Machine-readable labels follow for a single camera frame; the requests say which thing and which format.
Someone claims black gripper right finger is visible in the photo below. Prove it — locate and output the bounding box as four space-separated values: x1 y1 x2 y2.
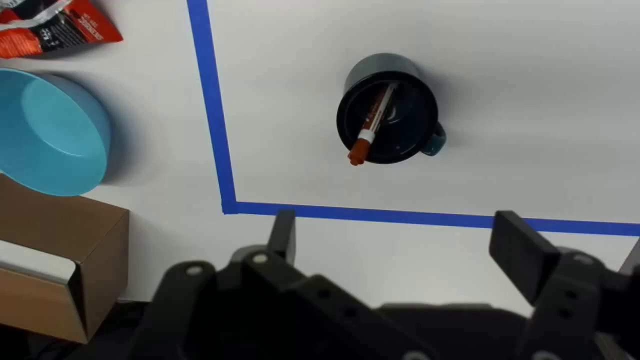
487 209 640 360

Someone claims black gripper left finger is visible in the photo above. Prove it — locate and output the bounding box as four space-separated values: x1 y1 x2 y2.
127 207 436 360

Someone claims dark teal enamel mug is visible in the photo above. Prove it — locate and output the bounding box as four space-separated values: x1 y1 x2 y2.
333 52 447 166

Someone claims blue tape rectangle outline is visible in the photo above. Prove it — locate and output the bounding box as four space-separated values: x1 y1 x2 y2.
184 0 640 238

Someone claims brown cardboard box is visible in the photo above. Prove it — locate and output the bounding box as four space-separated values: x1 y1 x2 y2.
0 174 131 345

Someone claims light blue plastic bowl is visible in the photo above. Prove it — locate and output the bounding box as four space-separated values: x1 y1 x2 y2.
0 68 114 198

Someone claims orange red snack bag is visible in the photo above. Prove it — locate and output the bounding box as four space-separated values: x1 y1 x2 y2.
0 0 125 59

